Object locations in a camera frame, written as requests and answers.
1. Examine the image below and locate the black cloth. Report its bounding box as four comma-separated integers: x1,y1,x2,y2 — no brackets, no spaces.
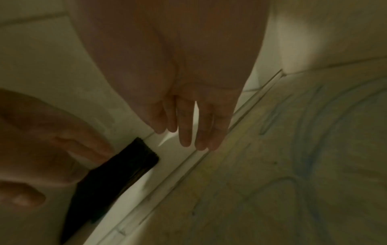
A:
59,137,160,245

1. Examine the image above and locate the person's right hand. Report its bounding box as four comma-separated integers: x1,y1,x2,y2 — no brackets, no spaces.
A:
64,0,272,151

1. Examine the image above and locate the person's left hand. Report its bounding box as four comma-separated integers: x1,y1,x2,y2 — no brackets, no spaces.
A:
0,87,116,208

